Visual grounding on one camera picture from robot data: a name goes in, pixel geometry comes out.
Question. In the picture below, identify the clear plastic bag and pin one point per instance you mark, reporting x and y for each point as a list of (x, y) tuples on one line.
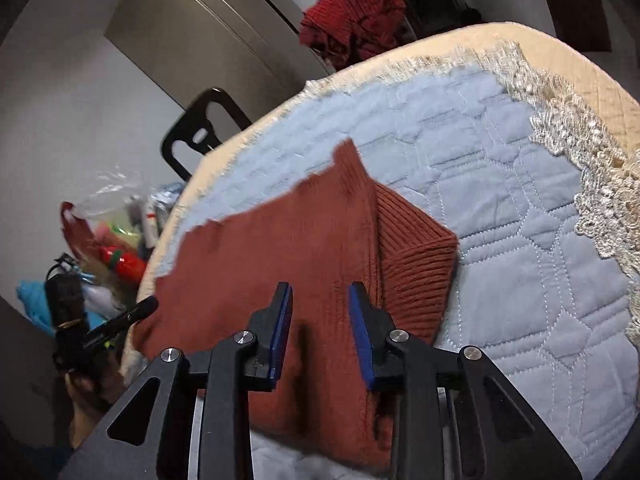
[(110, 190)]

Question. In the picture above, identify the red bottle with green cap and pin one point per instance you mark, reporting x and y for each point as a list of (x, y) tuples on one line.
[(127, 265)]

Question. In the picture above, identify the white cabinet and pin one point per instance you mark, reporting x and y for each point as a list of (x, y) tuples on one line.
[(200, 25)]

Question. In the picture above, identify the rust brown knit sweater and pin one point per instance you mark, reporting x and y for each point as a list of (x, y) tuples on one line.
[(300, 240)]

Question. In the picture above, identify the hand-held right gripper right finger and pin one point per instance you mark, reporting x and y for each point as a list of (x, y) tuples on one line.
[(357, 330)]

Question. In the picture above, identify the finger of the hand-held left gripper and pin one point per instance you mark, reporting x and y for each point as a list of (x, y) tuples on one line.
[(130, 316)]

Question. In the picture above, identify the teal box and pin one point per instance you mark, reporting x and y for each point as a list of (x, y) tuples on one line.
[(32, 305)]

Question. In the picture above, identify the blue quilted table cover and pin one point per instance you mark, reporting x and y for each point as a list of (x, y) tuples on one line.
[(525, 260)]

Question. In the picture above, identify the black wooden chair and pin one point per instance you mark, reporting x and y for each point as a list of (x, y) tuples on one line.
[(172, 145)]

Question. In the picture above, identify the red gift bag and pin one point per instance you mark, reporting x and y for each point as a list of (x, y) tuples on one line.
[(75, 225)]

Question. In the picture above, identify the red plaid garment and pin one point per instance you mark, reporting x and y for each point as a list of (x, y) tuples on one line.
[(350, 15)]

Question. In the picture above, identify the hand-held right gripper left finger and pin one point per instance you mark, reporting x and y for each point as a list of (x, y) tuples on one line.
[(286, 330)]

